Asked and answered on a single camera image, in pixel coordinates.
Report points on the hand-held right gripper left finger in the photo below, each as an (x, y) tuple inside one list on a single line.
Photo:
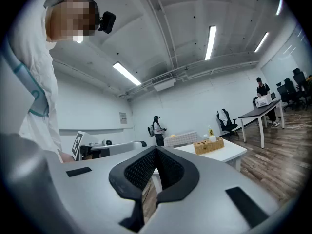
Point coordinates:
[(97, 191)]

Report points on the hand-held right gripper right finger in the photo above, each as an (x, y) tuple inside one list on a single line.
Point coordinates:
[(207, 203)]

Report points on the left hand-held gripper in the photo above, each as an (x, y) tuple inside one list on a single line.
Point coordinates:
[(78, 145)]

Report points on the white box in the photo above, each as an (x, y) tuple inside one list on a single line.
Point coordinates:
[(212, 138)]

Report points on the person's left forearm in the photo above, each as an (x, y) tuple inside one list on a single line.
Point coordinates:
[(65, 157)]

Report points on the wicker basket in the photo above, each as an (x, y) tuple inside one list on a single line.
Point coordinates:
[(207, 149)]

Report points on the table with checked cloth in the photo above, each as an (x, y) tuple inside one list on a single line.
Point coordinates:
[(181, 138)]

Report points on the long ceiling light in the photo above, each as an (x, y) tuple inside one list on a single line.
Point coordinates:
[(261, 42), (210, 43), (126, 73), (279, 6)]

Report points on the yellow tea bottle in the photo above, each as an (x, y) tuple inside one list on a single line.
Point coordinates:
[(210, 130)]

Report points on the white ceiling air conditioner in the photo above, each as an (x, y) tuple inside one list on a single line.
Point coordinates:
[(163, 82)]

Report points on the black office chair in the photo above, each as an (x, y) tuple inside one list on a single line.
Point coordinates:
[(228, 124), (301, 82), (284, 92)]

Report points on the dark top white leg table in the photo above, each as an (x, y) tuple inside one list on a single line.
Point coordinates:
[(258, 112)]

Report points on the white box appliance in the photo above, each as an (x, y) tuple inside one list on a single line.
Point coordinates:
[(264, 101)]

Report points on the person's white shirt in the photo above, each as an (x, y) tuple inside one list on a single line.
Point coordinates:
[(36, 57)]

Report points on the white ceiling pipes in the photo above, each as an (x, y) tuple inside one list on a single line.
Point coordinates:
[(226, 66)]

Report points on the person's head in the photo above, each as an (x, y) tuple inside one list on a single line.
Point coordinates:
[(70, 18)]

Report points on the wall notice sheet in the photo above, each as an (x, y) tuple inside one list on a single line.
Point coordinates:
[(123, 118)]

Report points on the black head-worn camera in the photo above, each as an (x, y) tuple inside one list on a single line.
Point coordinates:
[(107, 22)]

